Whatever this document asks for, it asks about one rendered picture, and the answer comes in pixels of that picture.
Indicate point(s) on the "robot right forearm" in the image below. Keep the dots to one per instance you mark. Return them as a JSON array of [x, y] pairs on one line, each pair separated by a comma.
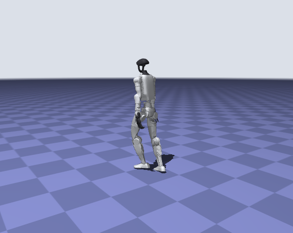
[[152, 102]]

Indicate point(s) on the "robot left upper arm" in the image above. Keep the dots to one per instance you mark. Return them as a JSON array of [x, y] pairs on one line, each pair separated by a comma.
[[137, 81]]

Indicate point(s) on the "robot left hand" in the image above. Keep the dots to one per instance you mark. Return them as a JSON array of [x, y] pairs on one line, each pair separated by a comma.
[[139, 121]]

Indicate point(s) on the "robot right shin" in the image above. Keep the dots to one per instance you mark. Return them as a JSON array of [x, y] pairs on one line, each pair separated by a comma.
[[158, 153]]

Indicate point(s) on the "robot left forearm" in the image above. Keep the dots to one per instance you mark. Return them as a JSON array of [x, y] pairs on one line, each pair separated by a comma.
[[137, 104]]

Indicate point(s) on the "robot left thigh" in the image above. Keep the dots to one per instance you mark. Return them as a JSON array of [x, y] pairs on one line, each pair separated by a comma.
[[134, 127]]

